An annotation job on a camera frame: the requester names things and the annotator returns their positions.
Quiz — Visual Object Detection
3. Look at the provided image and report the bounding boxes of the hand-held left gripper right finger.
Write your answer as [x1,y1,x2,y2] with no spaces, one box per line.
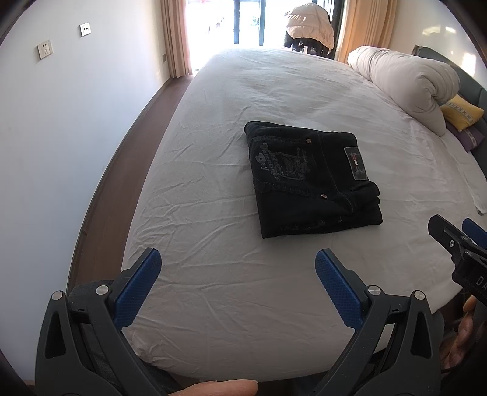
[314,249,444,396]

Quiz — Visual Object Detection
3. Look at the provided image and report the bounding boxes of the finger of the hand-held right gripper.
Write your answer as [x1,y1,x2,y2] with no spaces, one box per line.
[461,218,487,250]
[427,215,470,263]

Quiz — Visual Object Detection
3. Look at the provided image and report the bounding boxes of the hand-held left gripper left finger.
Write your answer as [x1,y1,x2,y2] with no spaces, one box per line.
[35,247,172,396]

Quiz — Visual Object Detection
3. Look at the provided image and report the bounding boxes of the black pants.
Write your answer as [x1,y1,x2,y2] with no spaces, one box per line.
[243,120,383,240]

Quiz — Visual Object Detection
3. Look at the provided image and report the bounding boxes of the person's right hand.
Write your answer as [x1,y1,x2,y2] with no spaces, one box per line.
[441,295,487,368]

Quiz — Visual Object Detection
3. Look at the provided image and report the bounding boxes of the person's left hand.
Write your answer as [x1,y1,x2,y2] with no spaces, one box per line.
[170,378,259,396]

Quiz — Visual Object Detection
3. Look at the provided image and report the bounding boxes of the purple pillow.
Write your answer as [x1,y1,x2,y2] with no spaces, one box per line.
[446,126,485,153]

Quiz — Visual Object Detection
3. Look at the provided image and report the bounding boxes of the yellow patterned pillow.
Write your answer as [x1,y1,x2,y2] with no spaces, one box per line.
[440,94,485,133]

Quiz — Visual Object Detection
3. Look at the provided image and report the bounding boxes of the dark upholstered headboard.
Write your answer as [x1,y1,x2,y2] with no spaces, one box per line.
[413,45,487,115]

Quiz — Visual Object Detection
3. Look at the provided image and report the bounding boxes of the rolled white duvet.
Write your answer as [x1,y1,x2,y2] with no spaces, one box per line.
[347,46,462,137]

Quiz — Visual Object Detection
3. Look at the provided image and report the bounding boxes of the bed with white sheet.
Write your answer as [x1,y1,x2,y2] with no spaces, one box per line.
[122,48,487,385]

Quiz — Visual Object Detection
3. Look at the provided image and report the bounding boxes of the beige curtain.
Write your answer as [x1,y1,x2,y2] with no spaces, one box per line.
[160,0,195,79]
[337,0,398,63]

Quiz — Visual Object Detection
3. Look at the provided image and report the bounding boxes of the black chair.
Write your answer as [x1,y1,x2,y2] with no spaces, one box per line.
[282,30,332,58]

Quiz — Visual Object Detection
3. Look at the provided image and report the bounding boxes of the beige puffer jacket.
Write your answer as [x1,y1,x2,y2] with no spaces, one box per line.
[285,3,335,50]

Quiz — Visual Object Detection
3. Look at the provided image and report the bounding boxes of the glass balcony door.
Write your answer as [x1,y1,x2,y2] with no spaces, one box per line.
[184,0,345,71]

